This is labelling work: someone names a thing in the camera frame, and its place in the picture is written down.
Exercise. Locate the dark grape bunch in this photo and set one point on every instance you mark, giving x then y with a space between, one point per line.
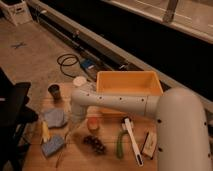
96 144

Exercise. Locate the blue grey cloth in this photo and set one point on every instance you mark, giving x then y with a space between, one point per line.
55 117

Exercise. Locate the silver metal fork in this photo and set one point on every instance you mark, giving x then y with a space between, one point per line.
66 137

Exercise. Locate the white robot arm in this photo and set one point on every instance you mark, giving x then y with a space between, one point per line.
182 133

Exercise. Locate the black chair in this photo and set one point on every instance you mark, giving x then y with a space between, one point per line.
14 115

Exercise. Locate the white handled brush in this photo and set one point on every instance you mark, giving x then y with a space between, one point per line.
127 125

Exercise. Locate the green cucumber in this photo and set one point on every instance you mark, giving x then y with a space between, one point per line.
119 148

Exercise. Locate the yellow banana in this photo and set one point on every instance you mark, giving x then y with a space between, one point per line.
45 132

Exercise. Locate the dark metal cup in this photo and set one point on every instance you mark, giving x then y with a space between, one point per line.
54 90

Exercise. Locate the blue box on floor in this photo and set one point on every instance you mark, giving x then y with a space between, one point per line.
86 64

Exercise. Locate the blue sponge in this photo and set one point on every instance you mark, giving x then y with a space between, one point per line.
52 146

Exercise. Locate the white cardboard box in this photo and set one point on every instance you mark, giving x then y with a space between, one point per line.
17 13

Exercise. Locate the orange round fruit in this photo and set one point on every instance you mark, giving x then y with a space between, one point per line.
92 124

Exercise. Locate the yellow plastic bin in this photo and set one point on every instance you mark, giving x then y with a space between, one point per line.
129 82

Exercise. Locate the white paper cup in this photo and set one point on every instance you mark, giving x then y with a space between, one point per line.
79 81

